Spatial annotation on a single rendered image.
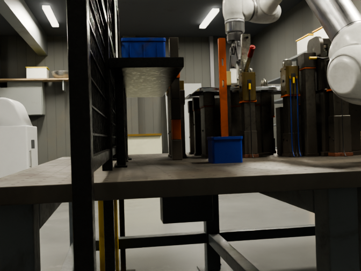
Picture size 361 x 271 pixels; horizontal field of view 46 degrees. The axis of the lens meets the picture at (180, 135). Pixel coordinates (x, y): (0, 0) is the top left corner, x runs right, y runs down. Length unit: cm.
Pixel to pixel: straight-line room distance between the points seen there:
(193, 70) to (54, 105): 330
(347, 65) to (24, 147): 656
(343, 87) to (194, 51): 922
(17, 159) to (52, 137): 272
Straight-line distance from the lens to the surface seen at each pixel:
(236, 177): 98
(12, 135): 740
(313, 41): 189
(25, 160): 735
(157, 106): 998
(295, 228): 272
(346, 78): 113
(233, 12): 199
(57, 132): 998
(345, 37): 120
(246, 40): 184
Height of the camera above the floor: 79
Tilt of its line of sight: level
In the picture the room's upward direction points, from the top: 2 degrees counter-clockwise
